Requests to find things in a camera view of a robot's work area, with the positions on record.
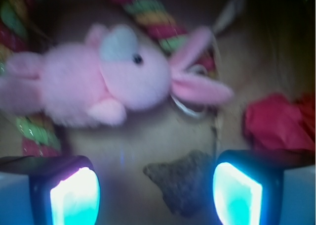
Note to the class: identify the brown rough rock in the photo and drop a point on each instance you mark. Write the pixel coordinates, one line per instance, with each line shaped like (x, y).
(185, 183)

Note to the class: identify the multicolour twisted rope toy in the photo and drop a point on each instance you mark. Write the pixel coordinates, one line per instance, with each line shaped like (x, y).
(38, 136)

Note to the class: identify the crumpled red paper ball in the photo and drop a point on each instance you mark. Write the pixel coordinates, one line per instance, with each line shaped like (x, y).
(274, 122)

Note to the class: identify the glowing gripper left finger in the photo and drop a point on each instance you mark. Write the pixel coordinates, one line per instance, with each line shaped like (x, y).
(59, 190)

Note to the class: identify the brown paper bag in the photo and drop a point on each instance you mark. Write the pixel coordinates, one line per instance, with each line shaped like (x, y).
(270, 48)

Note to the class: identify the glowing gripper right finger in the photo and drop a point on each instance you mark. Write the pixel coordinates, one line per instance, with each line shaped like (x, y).
(265, 187)

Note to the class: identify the pink plush bunny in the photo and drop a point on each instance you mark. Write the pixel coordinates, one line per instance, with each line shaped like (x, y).
(98, 81)

